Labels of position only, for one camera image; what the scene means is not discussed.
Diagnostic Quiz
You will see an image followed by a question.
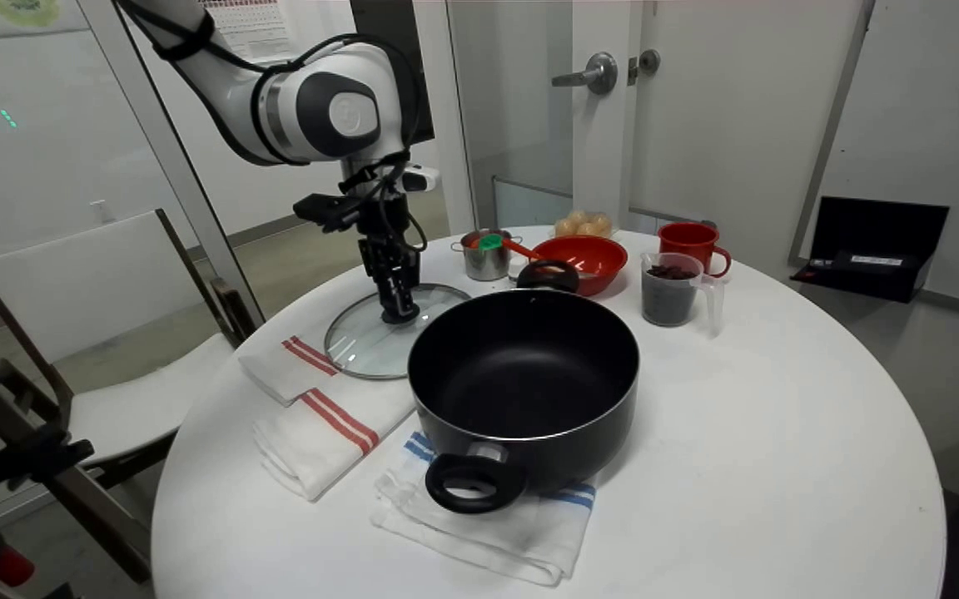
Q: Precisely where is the red striped towel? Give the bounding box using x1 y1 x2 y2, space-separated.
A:
236 327 335 403
254 374 412 503

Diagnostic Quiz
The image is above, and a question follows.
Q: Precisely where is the white chair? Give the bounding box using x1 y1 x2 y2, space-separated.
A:
0 207 238 584

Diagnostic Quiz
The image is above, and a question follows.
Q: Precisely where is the round pale food item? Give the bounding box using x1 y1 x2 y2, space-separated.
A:
552 214 613 236

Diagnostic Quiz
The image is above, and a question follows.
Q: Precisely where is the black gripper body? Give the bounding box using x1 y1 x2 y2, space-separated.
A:
355 196 420 280

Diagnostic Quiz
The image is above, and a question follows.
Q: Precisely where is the glass pot lid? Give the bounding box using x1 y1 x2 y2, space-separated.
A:
321 282 465 380

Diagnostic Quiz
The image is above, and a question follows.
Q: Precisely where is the clear measuring cup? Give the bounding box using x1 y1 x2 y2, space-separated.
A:
639 252 723 336

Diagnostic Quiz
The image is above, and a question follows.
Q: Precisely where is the white door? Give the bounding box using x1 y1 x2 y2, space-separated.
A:
441 0 875 275

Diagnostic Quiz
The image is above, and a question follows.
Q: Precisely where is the red striped towel rear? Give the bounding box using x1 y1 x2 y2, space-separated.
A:
236 327 335 403

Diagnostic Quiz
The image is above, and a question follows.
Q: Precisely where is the silver door handle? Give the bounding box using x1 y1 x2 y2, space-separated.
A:
552 48 618 96

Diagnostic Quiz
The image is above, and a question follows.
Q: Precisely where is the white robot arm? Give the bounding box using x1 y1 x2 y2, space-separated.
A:
116 0 420 321

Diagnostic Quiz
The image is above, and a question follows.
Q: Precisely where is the red mug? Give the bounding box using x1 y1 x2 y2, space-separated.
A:
658 220 733 275

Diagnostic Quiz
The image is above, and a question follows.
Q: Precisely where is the red bowl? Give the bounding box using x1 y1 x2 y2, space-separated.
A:
532 236 626 296

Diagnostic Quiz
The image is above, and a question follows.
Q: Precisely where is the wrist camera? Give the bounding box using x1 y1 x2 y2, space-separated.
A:
290 164 441 236

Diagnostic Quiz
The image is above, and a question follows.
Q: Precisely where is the blue striped towel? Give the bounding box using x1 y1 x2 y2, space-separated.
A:
371 432 596 590

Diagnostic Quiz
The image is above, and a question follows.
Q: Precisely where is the black cooking pot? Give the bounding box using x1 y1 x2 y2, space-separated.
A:
405 285 642 516

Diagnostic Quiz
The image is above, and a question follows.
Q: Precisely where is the red striped towel front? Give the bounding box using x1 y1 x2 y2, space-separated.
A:
254 374 412 503

